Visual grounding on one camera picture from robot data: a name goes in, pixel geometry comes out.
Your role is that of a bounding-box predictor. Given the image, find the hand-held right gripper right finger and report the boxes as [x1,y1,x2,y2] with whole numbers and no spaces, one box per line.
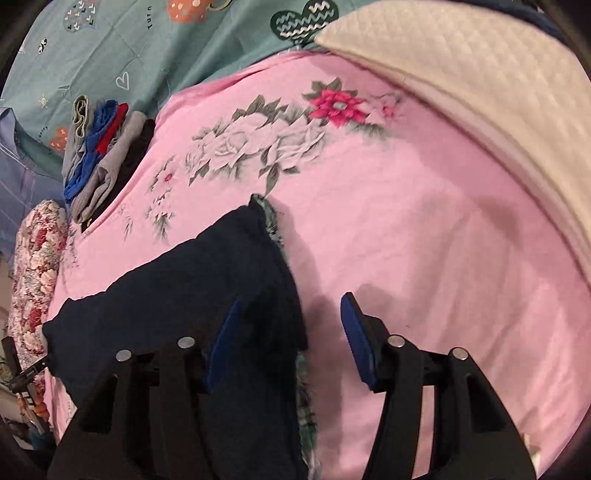
[340,292,537,480]

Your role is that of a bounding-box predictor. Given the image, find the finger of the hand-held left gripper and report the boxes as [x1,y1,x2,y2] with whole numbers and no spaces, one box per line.
[1,336,51,398]

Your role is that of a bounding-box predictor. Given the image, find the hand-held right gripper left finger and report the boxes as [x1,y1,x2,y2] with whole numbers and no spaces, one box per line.
[47,300,245,480]

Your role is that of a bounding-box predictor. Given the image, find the dark navy pants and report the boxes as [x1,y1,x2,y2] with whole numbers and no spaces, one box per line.
[41,195,319,480]

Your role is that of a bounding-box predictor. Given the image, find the red floral pillow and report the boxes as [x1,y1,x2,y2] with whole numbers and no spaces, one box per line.
[8,199,70,411]

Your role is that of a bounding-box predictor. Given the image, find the pink floral bed sheet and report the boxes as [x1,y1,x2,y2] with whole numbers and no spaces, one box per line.
[44,52,591,480]

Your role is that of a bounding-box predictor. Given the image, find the blue grey cloth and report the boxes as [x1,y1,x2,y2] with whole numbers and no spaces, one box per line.
[0,107,65,254]

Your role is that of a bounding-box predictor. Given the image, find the pile of folded clothes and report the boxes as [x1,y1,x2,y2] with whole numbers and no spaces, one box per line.
[61,95,157,227]

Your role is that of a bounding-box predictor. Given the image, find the white quilted pillow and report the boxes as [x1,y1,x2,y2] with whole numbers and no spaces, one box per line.
[315,0,591,282]

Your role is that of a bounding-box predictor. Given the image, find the teal patterned blanket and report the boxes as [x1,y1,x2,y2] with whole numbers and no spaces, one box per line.
[0,0,347,178]

